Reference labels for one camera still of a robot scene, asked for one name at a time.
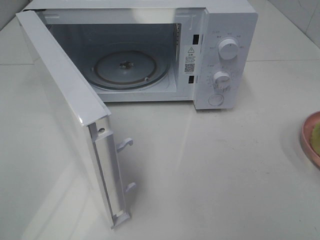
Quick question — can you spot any glass microwave turntable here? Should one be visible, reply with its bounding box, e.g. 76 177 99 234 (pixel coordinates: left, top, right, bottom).
87 50 170 90

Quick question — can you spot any white microwave oven body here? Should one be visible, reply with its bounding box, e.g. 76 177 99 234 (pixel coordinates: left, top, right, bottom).
21 0 258 110

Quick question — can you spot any white timer knob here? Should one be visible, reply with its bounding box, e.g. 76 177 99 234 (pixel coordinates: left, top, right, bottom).
213 71 231 89

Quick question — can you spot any white microwave door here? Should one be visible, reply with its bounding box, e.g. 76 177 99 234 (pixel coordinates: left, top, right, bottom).
16 10 135 228

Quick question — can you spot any pink plate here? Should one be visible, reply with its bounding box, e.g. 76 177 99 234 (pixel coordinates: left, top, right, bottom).
300 111 320 168

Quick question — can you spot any round door release button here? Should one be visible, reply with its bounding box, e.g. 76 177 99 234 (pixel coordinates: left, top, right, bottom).
208 94 224 106

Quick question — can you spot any sandwich with white bread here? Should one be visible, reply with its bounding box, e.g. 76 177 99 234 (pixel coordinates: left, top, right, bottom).
310 122 320 155

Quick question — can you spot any upper white power knob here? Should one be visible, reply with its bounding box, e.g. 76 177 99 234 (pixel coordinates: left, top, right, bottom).
217 37 239 60

